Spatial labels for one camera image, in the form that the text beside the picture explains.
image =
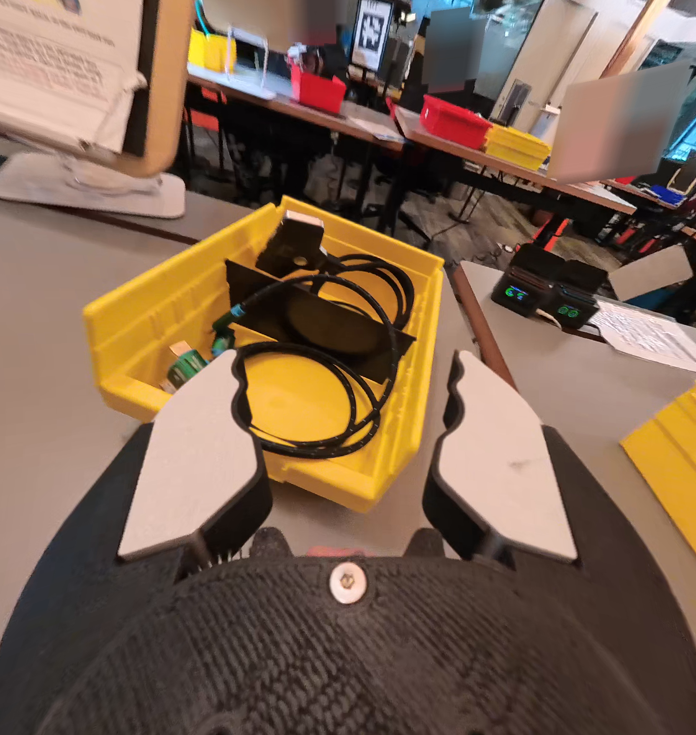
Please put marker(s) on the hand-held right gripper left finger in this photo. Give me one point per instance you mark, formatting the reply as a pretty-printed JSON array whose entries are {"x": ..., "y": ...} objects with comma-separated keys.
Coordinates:
[{"x": 192, "y": 459}]

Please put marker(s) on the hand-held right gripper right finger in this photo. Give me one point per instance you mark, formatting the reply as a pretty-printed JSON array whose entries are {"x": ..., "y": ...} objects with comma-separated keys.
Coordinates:
[{"x": 503, "y": 459}]

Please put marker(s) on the yellow plastic bin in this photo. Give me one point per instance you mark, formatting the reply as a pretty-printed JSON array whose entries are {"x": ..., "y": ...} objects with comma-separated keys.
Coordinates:
[
  {"x": 681, "y": 459},
  {"x": 210, "y": 54},
  {"x": 169, "y": 304},
  {"x": 517, "y": 149}
]

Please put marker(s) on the grey desk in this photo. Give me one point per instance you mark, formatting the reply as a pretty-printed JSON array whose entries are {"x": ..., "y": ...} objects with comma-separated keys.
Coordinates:
[
  {"x": 583, "y": 390},
  {"x": 37, "y": 344}
]

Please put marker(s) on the small green labelled adapter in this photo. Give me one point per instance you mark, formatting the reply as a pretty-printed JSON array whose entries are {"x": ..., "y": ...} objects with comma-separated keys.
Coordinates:
[{"x": 184, "y": 367}]

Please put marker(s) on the black bin divider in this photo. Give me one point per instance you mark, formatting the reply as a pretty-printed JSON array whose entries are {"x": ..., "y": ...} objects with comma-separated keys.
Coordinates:
[{"x": 396, "y": 350}]

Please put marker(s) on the black charger box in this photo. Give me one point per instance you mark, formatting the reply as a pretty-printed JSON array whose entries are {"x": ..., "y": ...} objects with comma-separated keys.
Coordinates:
[
  {"x": 577, "y": 287},
  {"x": 526, "y": 270}
]

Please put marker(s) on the printed paper sheet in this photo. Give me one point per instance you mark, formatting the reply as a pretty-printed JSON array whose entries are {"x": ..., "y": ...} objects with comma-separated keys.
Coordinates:
[{"x": 652, "y": 339}]

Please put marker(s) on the wooden background table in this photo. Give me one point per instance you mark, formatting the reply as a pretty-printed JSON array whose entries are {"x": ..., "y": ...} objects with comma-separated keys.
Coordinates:
[
  {"x": 325, "y": 118},
  {"x": 554, "y": 178}
]

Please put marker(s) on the red plastic bin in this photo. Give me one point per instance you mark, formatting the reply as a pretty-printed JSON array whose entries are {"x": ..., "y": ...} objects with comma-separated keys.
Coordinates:
[
  {"x": 454, "y": 123},
  {"x": 319, "y": 92}
]

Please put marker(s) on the display with white stand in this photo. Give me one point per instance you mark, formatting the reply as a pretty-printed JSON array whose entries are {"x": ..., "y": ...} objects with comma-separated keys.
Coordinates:
[{"x": 66, "y": 57}]

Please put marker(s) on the black white marker board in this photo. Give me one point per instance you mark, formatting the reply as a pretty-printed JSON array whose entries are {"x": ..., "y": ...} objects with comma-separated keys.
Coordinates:
[{"x": 372, "y": 28}]

